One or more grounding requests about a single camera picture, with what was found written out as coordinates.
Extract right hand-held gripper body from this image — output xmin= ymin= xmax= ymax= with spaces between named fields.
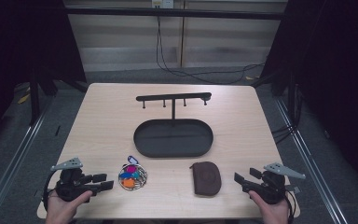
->
xmin=242 ymin=161 xmax=307 ymax=205

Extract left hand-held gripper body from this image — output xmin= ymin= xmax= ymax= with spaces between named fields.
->
xmin=49 ymin=157 xmax=95 ymax=203

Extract key ring with colourful keys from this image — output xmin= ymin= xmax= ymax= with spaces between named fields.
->
xmin=117 ymin=155 xmax=148 ymax=191

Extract brown zip pouch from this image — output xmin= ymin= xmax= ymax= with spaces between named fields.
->
xmin=189 ymin=161 xmax=223 ymax=197

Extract black hook stand with tray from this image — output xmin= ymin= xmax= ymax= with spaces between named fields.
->
xmin=132 ymin=91 xmax=214 ymax=159

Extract person's left hand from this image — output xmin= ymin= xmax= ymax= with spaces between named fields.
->
xmin=45 ymin=189 xmax=93 ymax=224

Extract person's right hand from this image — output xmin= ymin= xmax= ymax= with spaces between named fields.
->
xmin=248 ymin=189 xmax=291 ymax=224

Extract yellow tape piece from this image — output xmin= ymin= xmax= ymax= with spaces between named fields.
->
xmin=17 ymin=92 xmax=32 ymax=105

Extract dark curtain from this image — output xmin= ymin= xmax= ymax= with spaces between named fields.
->
xmin=0 ymin=0 xmax=88 ymax=153
xmin=251 ymin=0 xmax=358 ymax=197

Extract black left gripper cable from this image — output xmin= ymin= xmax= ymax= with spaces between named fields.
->
xmin=42 ymin=169 xmax=62 ymax=213

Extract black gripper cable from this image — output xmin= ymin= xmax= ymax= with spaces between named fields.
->
xmin=283 ymin=189 xmax=296 ymax=224
xmin=42 ymin=169 xmax=62 ymax=213

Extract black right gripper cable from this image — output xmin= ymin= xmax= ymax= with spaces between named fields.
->
xmin=283 ymin=189 xmax=296 ymax=224

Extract aluminium floor rail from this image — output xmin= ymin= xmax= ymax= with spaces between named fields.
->
xmin=0 ymin=99 xmax=54 ymax=224
xmin=274 ymin=97 xmax=350 ymax=224

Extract black cables on floor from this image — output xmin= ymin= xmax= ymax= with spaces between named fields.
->
xmin=271 ymin=122 xmax=296 ymax=145

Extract black metal stand post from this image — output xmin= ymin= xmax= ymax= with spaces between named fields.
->
xmin=28 ymin=69 xmax=42 ymax=126

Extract black cable along wall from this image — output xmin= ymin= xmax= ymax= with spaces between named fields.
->
xmin=155 ymin=15 xmax=266 ymax=86

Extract black horizontal frame bar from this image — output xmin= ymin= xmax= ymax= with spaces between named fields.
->
xmin=64 ymin=7 xmax=284 ymax=21

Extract white wall socket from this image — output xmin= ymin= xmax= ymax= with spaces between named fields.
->
xmin=151 ymin=0 xmax=175 ymax=9

